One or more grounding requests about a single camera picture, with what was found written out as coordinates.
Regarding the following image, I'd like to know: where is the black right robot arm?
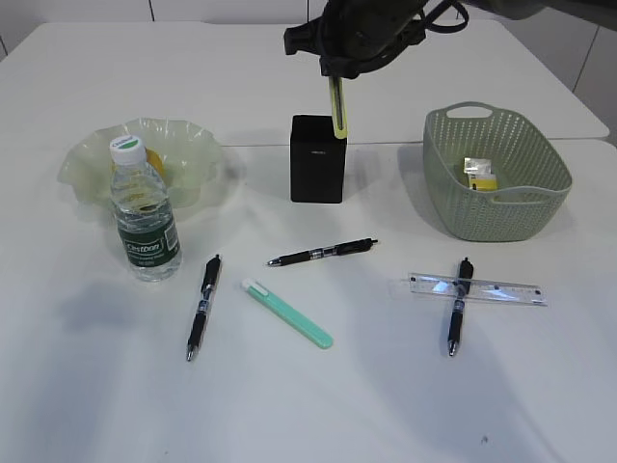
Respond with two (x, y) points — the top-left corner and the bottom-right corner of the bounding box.
(283, 0), (616, 79)

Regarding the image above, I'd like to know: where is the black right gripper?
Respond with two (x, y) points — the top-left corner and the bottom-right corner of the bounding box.
(283, 0), (425, 80)

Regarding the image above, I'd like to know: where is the mint green utility knife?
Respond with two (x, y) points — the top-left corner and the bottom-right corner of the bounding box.
(242, 279), (334, 349)

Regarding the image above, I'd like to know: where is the black square pen holder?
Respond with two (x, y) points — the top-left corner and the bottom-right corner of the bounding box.
(289, 115), (347, 204)

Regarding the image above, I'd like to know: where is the yellow packaging waste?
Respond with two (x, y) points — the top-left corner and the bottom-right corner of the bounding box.
(463, 157), (498, 191)

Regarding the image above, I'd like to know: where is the clear water bottle green label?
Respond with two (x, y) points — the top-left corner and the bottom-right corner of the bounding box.
(109, 134), (181, 283)

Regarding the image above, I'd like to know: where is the black gel pen middle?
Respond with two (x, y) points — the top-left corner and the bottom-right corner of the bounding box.
(266, 237), (378, 267)

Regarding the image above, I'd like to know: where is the yellow-green utility knife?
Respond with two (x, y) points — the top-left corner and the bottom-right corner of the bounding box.
(328, 76), (348, 140)

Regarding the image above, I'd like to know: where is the clear plastic ruler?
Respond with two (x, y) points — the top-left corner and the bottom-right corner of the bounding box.
(409, 273), (548, 307)

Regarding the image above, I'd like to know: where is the black pen under ruler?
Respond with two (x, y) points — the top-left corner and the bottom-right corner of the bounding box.
(447, 258), (474, 357)

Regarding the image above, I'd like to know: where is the translucent green ruffled plate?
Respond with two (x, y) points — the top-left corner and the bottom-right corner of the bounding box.
(58, 118), (224, 208)

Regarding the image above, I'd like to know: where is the green woven plastic basket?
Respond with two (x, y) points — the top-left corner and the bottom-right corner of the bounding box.
(423, 105), (573, 242)

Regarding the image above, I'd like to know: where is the black pen left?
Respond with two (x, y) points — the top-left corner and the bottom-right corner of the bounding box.
(186, 255), (222, 362)

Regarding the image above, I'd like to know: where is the yellow pear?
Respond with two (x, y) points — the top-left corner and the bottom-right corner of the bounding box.
(146, 149), (165, 178)

